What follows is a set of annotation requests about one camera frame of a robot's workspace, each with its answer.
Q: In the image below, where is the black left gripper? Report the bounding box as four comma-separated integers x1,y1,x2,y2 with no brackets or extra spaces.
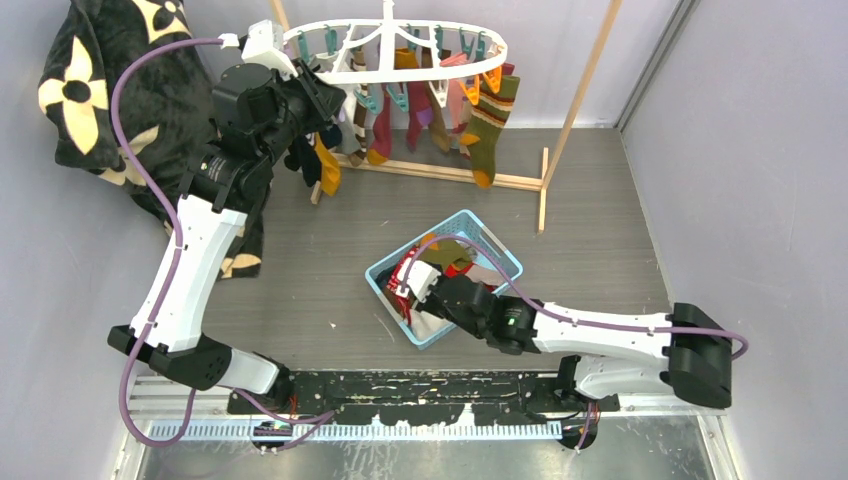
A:
257,58,344,165

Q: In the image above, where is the white clip hanger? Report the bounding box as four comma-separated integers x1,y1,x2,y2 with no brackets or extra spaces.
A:
281,0,509,86

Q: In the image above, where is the navy black white sock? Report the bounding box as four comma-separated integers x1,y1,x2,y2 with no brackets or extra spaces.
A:
284,133,322,187

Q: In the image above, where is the brown white orange sock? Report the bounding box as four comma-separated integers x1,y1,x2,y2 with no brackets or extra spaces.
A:
314,131,341,196

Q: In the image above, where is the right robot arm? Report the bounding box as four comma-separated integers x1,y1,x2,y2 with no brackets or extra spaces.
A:
409,275,737,411

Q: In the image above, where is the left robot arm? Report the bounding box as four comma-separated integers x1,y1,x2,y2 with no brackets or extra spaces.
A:
107,59,345,413

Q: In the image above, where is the white sock in basket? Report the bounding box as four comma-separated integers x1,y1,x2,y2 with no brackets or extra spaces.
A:
409,310,453,342

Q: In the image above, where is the light blue plastic basket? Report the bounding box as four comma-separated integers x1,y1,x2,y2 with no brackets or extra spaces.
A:
365,209,524,350

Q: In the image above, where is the maroon purple striped sock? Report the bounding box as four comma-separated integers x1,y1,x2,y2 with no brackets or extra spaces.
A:
367,48,433,165

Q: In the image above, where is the pink hanging sock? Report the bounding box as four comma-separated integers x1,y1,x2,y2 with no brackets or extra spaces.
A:
440,52,471,146

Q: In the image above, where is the black floral blanket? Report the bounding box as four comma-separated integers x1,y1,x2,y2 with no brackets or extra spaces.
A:
37,0,266,281

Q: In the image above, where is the green orange striped sock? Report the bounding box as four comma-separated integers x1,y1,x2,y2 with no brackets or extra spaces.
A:
459,75,521,188

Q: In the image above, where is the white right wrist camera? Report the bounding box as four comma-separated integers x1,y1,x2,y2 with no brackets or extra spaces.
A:
393,259,441,302

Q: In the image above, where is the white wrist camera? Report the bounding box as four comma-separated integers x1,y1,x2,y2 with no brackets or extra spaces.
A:
218,20,299,77
393,259,441,302

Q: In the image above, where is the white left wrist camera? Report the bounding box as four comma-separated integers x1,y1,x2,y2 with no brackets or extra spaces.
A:
218,20,299,77

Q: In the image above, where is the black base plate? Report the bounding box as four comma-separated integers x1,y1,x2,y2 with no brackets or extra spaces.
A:
227,369,621,428

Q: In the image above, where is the wooden rack frame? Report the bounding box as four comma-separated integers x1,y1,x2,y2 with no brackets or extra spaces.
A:
271,0,624,235

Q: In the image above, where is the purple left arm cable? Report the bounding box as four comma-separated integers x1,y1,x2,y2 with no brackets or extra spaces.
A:
109,37,243,448

